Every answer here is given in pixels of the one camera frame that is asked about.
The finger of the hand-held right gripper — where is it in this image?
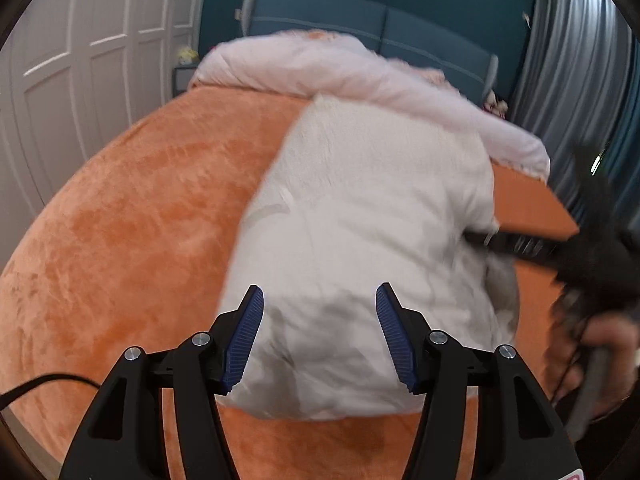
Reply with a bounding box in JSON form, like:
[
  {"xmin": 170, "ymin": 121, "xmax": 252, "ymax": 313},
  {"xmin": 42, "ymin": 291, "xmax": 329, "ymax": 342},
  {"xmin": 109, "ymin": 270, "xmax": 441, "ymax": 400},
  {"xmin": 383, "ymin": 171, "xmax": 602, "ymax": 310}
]
[{"xmin": 465, "ymin": 230, "xmax": 566, "ymax": 266}]

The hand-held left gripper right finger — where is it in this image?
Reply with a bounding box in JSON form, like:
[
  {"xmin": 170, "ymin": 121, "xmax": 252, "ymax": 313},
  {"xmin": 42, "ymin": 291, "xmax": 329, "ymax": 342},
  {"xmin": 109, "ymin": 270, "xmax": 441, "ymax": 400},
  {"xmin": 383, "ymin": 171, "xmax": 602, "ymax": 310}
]
[{"xmin": 375, "ymin": 282, "xmax": 583, "ymax": 480}]

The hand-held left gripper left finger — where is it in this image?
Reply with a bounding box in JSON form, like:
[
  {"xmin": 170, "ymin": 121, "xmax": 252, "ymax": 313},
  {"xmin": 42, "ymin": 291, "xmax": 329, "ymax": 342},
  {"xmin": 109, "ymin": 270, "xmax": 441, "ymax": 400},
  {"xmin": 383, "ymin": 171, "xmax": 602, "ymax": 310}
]
[{"xmin": 59, "ymin": 284, "xmax": 265, "ymax": 480}]

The person's right hand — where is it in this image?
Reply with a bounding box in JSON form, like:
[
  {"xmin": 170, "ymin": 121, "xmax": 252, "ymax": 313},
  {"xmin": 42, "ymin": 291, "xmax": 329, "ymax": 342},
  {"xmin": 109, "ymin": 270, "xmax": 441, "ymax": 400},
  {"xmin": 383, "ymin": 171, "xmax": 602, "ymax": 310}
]
[{"xmin": 552, "ymin": 306, "xmax": 640, "ymax": 415}]

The orange velvet bed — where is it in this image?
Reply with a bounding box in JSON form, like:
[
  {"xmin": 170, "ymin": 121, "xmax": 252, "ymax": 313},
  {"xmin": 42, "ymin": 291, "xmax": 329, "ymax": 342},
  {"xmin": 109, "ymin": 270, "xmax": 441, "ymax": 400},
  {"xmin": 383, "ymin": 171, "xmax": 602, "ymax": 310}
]
[{"xmin": 0, "ymin": 30, "xmax": 601, "ymax": 480}]

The pink plush toy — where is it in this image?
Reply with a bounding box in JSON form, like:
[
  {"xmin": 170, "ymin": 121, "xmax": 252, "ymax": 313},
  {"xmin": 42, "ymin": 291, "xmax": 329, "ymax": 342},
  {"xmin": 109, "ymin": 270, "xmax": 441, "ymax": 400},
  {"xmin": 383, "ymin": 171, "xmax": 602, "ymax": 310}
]
[{"xmin": 484, "ymin": 89, "xmax": 510, "ymax": 120}]

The grey curtain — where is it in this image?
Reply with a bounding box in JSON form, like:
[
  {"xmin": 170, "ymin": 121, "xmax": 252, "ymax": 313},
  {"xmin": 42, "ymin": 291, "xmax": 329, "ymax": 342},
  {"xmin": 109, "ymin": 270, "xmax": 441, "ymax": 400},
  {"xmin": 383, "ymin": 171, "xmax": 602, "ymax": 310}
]
[{"xmin": 510, "ymin": 0, "xmax": 640, "ymax": 211}]

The blue upholstered headboard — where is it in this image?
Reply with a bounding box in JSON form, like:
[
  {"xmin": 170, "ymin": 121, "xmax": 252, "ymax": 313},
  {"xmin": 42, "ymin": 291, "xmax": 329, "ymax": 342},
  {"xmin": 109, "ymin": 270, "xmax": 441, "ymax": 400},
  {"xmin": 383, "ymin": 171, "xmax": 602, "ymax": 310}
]
[{"xmin": 235, "ymin": 0, "xmax": 501, "ymax": 111}]

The blue nightstand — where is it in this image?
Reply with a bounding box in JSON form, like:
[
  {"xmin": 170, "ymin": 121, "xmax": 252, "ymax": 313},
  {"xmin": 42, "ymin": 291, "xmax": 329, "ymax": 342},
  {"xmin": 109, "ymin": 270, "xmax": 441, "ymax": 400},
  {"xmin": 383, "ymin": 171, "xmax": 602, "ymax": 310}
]
[{"xmin": 172, "ymin": 65, "xmax": 203, "ymax": 98}]

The pink duvet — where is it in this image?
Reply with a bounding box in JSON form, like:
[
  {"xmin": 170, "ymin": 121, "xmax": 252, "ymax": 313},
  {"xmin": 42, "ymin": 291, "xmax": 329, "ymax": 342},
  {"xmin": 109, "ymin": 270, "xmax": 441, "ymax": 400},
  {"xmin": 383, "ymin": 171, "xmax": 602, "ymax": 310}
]
[{"xmin": 190, "ymin": 30, "xmax": 551, "ymax": 181}]

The white panelled wardrobe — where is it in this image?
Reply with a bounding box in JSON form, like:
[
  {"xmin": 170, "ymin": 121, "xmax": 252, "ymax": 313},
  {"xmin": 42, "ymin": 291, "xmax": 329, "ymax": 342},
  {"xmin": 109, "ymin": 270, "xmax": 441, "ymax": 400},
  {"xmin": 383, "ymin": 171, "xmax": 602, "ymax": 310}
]
[{"xmin": 0, "ymin": 0, "xmax": 211, "ymax": 221}]

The grey strap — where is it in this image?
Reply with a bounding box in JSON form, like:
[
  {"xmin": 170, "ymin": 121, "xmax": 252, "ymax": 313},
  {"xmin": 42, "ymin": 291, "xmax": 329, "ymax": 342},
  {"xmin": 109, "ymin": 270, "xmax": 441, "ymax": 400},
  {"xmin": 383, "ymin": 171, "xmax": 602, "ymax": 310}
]
[{"xmin": 564, "ymin": 346, "xmax": 617, "ymax": 442}]

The black cable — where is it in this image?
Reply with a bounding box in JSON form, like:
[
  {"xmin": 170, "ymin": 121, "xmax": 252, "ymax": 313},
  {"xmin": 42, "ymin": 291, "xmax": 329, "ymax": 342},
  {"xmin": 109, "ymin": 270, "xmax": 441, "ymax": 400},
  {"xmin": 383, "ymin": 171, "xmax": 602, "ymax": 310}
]
[{"xmin": 0, "ymin": 372, "xmax": 102, "ymax": 411}]

